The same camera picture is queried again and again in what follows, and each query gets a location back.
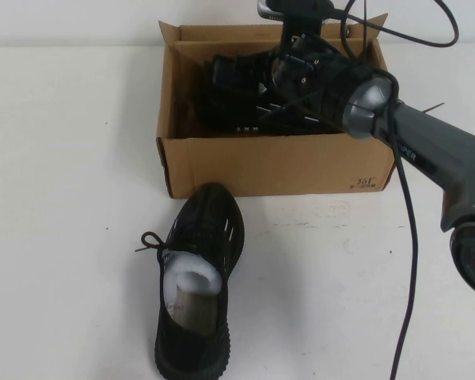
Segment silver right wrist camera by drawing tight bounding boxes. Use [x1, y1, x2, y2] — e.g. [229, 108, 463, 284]
[256, 0, 336, 25]

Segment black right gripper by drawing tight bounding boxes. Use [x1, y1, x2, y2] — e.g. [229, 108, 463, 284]
[211, 21, 348, 104]

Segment white foam shoe stuffing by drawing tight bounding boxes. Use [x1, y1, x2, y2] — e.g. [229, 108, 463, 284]
[165, 249, 222, 296]

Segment black sneaker with paper stuffing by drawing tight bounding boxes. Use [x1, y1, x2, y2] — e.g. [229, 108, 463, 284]
[196, 51, 352, 138]

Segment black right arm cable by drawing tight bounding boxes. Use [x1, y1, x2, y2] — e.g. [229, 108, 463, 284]
[340, 0, 460, 380]

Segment black sneaker with foam stuffing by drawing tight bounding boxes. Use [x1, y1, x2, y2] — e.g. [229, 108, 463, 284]
[133, 181, 249, 367]

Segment brown cardboard shoe box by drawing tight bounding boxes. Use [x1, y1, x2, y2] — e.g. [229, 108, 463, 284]
[156, 13, 397, 199]

